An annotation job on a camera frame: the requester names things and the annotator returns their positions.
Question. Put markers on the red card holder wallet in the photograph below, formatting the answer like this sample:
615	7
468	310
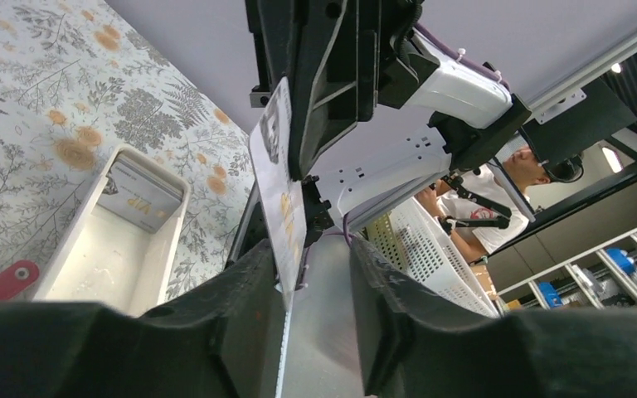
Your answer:
17	278

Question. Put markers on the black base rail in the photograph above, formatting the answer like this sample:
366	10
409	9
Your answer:
251	229

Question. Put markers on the white perforated basket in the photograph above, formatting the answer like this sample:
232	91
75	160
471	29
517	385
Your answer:
415	243

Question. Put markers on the silver vip card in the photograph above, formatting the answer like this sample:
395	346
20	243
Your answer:
139	195
281	197

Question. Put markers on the white plastic tray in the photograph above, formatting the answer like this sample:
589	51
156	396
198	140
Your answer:
104	258

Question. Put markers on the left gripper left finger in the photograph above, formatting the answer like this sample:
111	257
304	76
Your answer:
208	342

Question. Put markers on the floral table mat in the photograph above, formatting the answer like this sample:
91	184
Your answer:
76	80

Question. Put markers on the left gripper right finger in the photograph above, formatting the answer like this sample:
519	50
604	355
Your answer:
414	343

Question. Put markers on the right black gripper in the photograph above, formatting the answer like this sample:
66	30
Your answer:
341	58

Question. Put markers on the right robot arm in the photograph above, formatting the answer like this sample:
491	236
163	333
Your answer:
472	115

